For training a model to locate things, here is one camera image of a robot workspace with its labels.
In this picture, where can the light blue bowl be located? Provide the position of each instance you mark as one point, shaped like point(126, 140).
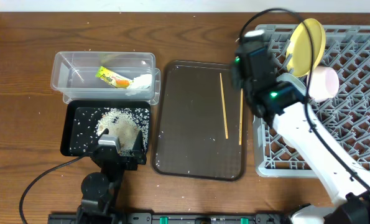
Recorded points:
point(287, 77)

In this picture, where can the black tray with rice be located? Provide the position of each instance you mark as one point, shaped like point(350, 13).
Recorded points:
point(86, 119)

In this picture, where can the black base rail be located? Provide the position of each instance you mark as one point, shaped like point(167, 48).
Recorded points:
point(148, 218)

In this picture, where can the wooden chopstick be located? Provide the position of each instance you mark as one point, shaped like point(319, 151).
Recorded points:
point(223, 108)
point(241, 118)

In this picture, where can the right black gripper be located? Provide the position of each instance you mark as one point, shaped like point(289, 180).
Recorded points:
point(235, 81)

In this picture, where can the white tissue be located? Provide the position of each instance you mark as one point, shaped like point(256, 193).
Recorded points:
point(141, 82)

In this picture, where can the grey plastic dishwasher rack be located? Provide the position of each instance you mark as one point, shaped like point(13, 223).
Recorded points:
point(346, 116)

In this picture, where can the yellow round plate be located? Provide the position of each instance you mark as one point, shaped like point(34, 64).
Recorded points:
point(300, 49)

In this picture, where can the pink white bowl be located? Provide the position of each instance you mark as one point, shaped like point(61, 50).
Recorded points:
point(324, 84)

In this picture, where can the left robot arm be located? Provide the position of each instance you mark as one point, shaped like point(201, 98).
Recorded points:
point(100, 189)

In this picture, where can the dark brown serving tray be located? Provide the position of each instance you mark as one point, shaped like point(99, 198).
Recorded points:
point(189, 136)

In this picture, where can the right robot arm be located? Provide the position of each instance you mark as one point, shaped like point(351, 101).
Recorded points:
point(286, 110)

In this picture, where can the clear plastic bin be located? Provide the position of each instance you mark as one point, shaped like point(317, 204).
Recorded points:
point(74, 75)

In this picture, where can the green orange snack wrapper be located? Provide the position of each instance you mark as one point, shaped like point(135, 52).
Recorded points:
point(112, 78)

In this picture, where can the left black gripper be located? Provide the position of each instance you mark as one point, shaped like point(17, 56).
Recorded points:
point(140, 157)

